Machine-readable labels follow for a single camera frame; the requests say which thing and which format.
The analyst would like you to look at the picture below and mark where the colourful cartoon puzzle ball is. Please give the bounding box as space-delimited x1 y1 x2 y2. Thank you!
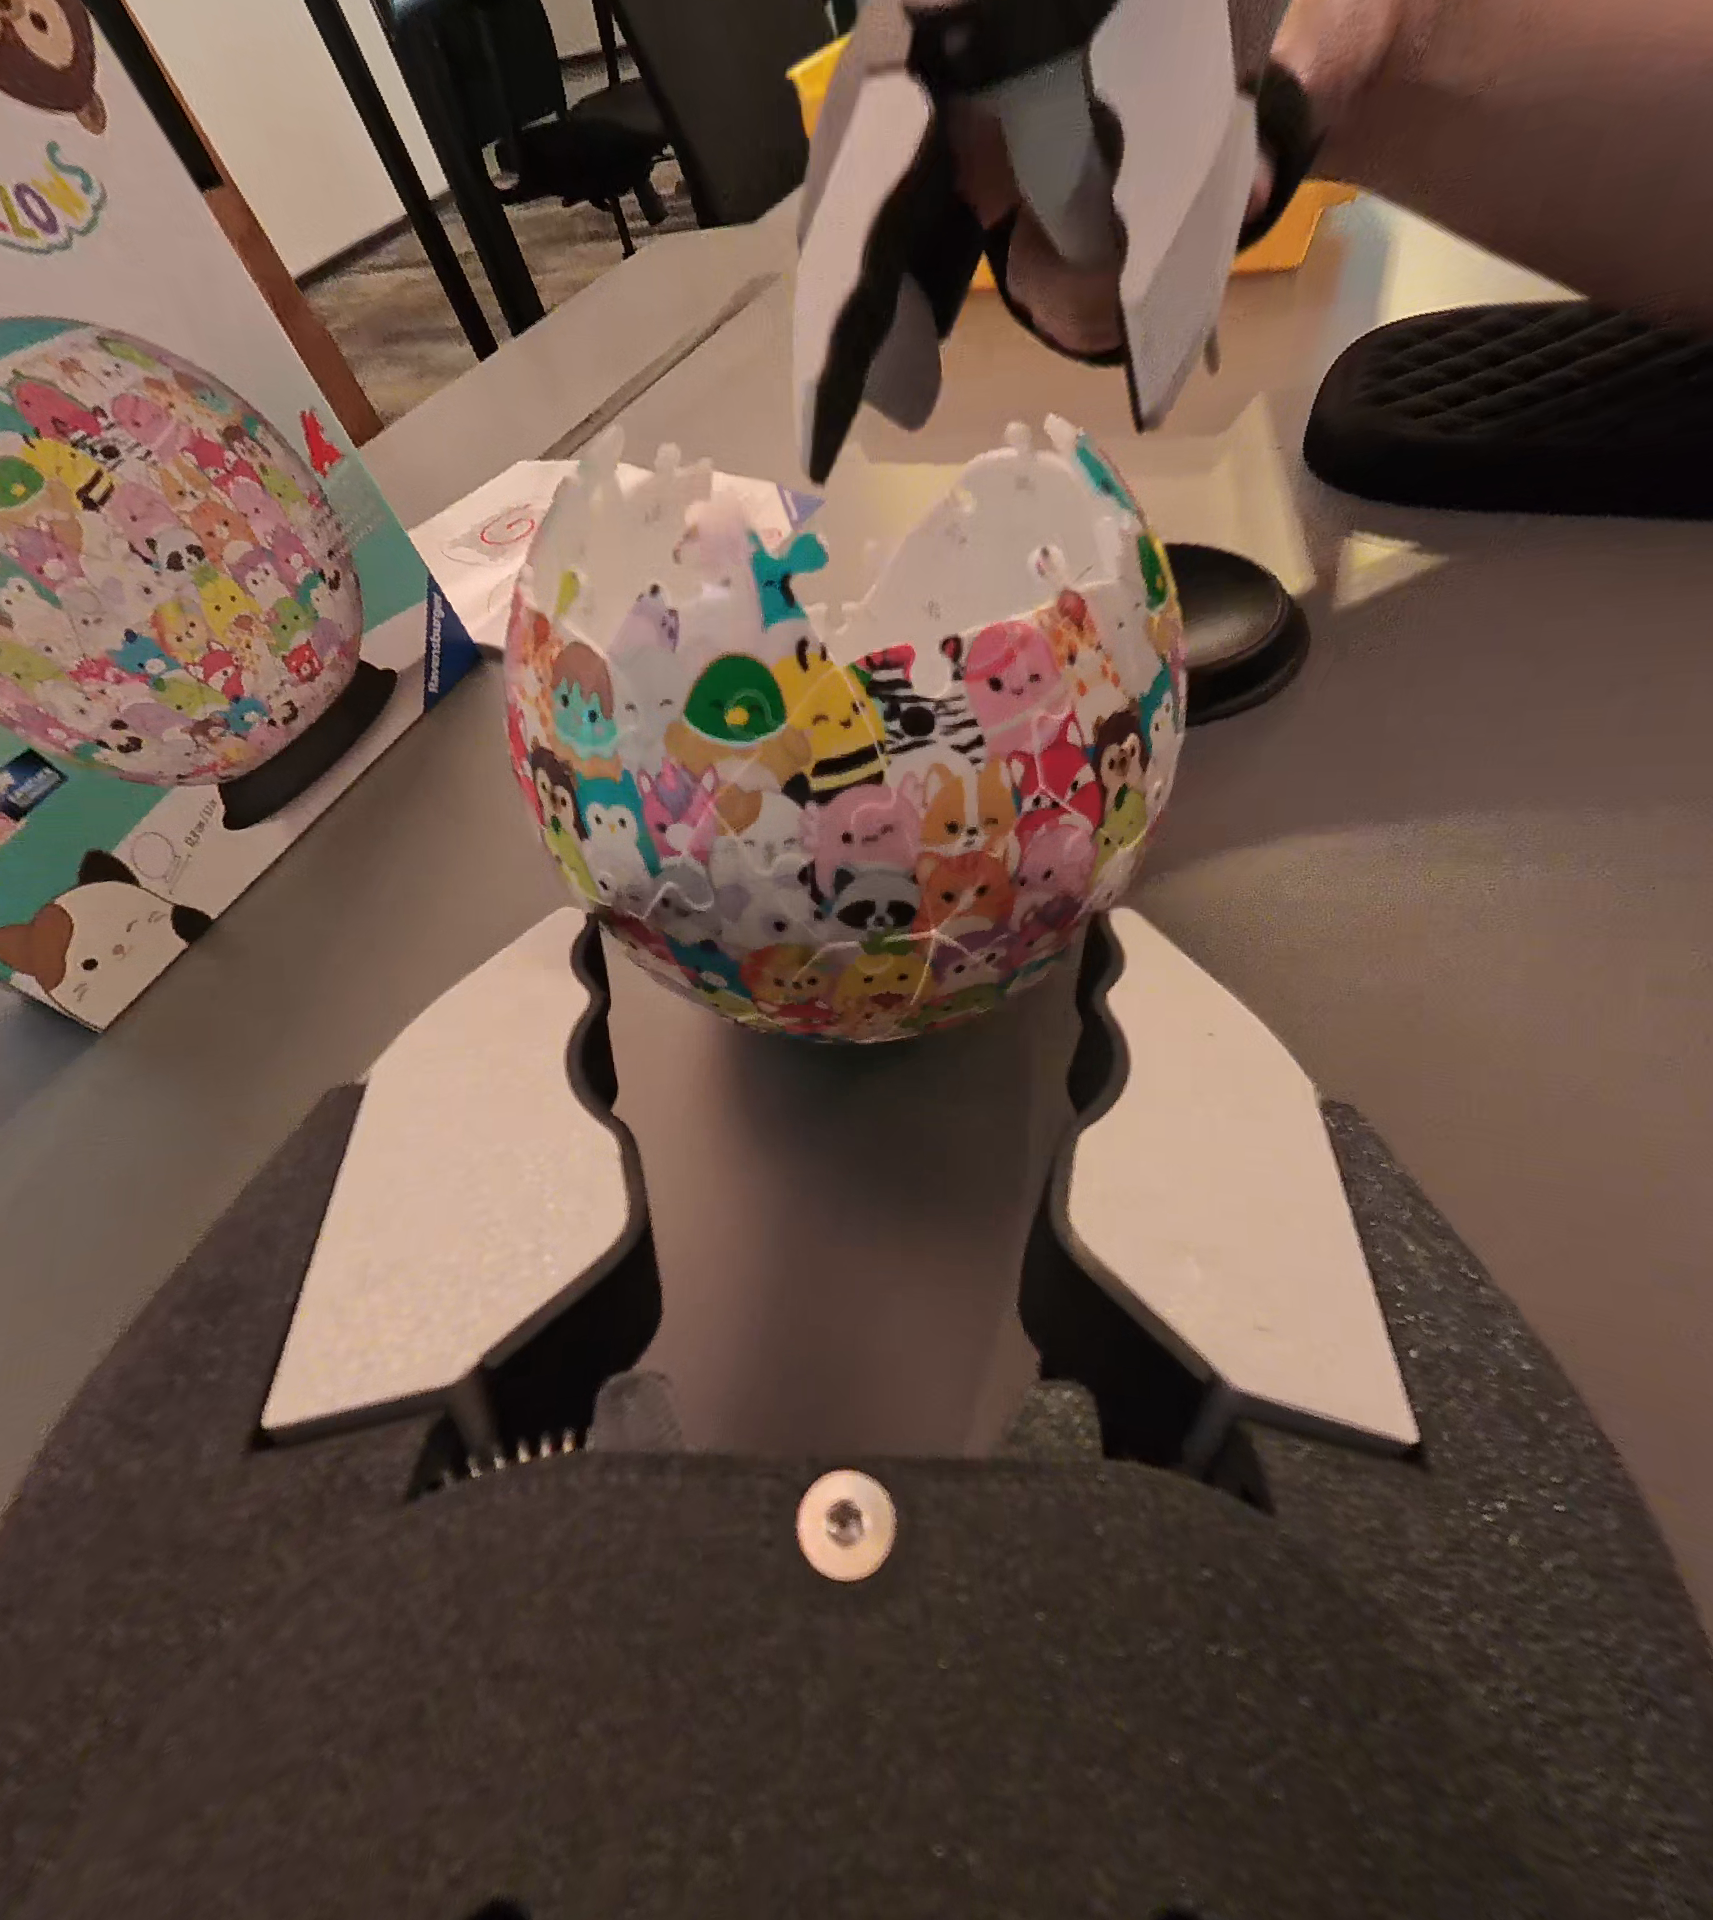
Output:
502 416 1188 1039

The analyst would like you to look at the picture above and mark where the white puzzle instruction sheet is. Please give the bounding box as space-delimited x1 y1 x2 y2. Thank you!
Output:
406 455 580 606

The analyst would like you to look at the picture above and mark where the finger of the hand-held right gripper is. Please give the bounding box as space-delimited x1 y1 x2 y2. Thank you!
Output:
790 60 981 487
1104 0 1259 436

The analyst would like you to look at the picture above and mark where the black mesh wrist rest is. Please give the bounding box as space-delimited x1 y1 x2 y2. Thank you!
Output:
1302 300 1713 524

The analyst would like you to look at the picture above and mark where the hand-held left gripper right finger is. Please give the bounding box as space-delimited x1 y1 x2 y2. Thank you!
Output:
1041 905 1426 1457

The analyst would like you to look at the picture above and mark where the yellow plastic bin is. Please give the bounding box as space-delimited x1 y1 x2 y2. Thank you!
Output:
784 35 1363 281

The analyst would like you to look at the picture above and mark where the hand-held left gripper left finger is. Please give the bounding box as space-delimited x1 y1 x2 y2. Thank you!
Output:
256 907 661 1447

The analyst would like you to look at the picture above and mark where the black round desk grommet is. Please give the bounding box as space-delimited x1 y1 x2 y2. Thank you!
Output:
1162 539 1313 726

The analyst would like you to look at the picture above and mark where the cartoon printed puzzle box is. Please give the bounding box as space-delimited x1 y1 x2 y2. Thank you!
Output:
0 0 486 1037

